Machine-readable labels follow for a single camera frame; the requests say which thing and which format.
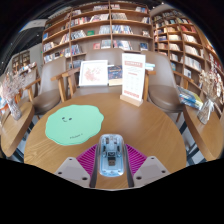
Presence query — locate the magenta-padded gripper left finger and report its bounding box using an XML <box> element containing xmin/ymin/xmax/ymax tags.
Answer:
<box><xmin>54</xmin><ymin>143</ymin><xmax>101</xmax><ymax>188</ymax></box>

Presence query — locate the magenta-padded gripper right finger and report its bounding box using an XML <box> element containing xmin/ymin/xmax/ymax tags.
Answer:
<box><xmin>123</xmin><ymin>143</ymin><xmax>171</xmax><ymax>188</ymax></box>

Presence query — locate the translucent light blue computer mouse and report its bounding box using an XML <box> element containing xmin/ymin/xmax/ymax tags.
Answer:
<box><xmin>98</xmin><ymin>133</ymin><xmax>126</xmax><ymax>178</ymax></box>

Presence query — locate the green blob-shaped mouse pad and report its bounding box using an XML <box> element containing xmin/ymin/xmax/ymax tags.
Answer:
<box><xmin>44</xmin><ymin>104</ymin><xmax>105</xmax><ymax>147</ymax></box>

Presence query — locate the brown padded wooden armchair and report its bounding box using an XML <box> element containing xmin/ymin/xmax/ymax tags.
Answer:
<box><xmin>61</xmin><ymin>48</ymin><xmax>149</xmax><ymax>99</ymax></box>
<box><xmin>23</xmin><ymin>57</ymin><xmax>73</xmax><ymax>116</ymax></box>
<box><xmin>141</xmin><ymin>50</ymin><xmax>186</xmax><ymax>114</ymax></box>

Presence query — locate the wooden side table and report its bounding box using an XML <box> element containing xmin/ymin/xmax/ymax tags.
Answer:
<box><xmin>0</xmin><ymin>101</ymin><xmax>36</xmax><ymax>158</ymax></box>
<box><xmin>182</xmin><ymin>104</ymin><xmax>224</xmax><ymax>162</ymax></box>

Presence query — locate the glass vase with beige flowers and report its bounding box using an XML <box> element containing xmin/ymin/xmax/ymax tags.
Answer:
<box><xmin>196</xmin><ymin>68</ymin><xmax>223</xmax><ymax>125</ymax></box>

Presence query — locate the stack of blue magazines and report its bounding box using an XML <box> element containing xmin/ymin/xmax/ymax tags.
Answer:
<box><xmin>177</xmin><ymin>85</ymin><xmax>204</xmax><ymax>110</ymax></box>

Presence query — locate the white sign with wooden base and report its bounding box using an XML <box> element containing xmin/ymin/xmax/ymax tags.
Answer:
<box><xmin>119</xmin><ymin>52</ymin><xmax>147</xmax><ymax>108</ymax></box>

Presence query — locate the glass vase with pink flowers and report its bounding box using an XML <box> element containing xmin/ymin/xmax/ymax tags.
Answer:
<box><xmin>0</xmin><ymin>70</ymin><xmax>28</xmax><ymax>122</ymax></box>

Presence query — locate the white framed floral picture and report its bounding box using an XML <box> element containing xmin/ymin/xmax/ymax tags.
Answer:
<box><xmin>78</xmin><ymin>59</ymin><xmax>109</xmax><ymax>88</ymax></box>

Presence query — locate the dark blue book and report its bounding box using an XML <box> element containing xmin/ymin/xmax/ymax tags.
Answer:
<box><xmin>107</xmin><ymin>64</ymin><xmax>124</xmax><ymax>87</ymax></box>

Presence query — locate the light blue book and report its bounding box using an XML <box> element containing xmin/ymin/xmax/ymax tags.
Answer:
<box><xmin>144</xmin><ymin>62</ymin><xmax>156</xmax><ymax>72</ymax></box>

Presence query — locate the small distant bookshelf unit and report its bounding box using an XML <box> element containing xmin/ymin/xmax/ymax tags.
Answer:
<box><xmin>11</xmin><ymin>50</ymin><xmax>31</xmax><ymax>73</ymax></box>

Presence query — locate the curved wooden bookshelf unit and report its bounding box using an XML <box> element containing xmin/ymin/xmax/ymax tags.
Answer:
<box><xmin>151</xmin><ymin>9</ymin><xmax>224</xmax><ymax>114</ymax></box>

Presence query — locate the wide wooden bookshelf unit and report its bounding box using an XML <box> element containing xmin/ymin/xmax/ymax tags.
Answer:
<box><xmin>41</xmin><ymin>1</ymin><xmax>154</xmax><ymax>68</ymax></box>

